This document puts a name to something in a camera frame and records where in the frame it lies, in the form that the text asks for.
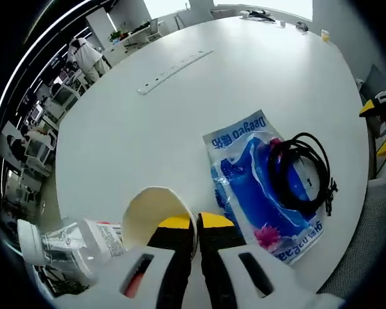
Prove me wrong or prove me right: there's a white table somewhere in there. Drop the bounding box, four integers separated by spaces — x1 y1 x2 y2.
52 15 371 309

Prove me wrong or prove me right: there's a grey office chair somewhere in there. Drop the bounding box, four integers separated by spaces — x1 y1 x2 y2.
314 175 386 295

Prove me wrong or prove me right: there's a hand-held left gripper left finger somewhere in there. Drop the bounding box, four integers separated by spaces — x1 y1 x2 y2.
52 216 193 309

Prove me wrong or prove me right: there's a white table power strip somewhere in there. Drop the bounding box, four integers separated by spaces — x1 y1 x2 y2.
137 49 215 97

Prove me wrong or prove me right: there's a black cable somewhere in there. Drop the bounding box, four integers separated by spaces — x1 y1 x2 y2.
267 131 339 217

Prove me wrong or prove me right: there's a white office chair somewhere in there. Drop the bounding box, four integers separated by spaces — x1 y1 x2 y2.
146 18 163 42

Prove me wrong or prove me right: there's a white leaf-print paper cup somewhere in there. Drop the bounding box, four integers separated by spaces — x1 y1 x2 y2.
121 185 200 260

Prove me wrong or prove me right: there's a blue wet wipes packet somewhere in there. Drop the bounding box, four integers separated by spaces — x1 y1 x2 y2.
202 109 325 267

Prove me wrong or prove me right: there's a clear plastic water bottle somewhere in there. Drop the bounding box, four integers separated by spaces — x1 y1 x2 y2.
17 218 128 281

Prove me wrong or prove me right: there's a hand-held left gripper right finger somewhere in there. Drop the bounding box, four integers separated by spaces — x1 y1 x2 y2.
197 211 345 309

